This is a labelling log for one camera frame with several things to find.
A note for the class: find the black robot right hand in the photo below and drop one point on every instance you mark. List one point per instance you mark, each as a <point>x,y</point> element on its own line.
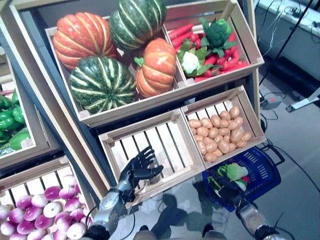
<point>228,190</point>

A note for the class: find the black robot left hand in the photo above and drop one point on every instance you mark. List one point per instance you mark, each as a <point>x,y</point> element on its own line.
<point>140,167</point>

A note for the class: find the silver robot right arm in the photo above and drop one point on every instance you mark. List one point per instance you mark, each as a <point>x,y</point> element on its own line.
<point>252,217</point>

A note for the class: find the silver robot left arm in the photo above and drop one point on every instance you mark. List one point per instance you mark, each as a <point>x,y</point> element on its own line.
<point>110,207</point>

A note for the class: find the blue plastic shopping basket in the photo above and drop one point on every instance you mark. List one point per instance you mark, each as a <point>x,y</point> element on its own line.
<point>260,188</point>

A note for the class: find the small red bell pepper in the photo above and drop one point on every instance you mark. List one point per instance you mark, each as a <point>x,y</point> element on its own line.
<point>246,178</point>

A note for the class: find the wooden slatted crate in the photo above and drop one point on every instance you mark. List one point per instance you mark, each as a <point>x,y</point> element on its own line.
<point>252,117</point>
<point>32,172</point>
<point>140,127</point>

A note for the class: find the large tan potato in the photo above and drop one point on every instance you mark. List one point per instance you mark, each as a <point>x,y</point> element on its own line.
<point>236,135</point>
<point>223,146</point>

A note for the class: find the wide wooden crate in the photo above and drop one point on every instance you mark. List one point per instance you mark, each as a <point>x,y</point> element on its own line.
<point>150,103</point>

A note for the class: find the purple white turnip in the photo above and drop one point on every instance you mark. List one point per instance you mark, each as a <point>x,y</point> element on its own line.
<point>77,187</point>
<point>52,192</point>
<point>52,208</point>
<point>68,180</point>
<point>25,226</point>
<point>16,215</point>
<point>23,201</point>
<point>43,221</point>
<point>39,200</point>
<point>64,223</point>
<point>32,212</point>
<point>72,203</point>
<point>67,192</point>

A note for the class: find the wooden display shelf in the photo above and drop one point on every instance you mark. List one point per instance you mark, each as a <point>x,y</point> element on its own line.
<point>42,135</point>
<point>75,155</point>

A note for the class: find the green striped pumpkin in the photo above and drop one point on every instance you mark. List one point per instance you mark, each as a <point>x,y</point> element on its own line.
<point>137,22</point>
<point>102,85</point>

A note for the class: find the grey box red button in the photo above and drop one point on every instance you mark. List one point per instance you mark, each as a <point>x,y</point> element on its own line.
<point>271,102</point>

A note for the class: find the small orange pumpkin green stem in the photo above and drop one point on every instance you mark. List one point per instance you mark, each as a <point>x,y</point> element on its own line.
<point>156,67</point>

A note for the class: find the red carrot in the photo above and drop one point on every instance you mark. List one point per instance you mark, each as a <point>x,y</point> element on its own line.
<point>180,31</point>
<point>235,65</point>
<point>201,79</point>
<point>182,40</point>

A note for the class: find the white cauliflower with leaves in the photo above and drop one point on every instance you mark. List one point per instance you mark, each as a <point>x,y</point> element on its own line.
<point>190,61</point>

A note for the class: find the green bell pepper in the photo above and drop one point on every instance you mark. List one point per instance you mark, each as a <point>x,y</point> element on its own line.
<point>18,113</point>
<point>5,102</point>
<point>17,138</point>
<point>7,120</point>
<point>15,97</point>

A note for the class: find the large orange ribbed pumpkin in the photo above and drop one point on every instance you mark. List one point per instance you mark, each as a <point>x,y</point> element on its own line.
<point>82,37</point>

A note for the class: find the green broccoli head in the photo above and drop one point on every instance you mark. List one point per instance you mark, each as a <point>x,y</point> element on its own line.
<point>217,33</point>

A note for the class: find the black tripod stand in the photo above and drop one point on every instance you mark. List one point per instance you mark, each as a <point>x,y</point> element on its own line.
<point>289,37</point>

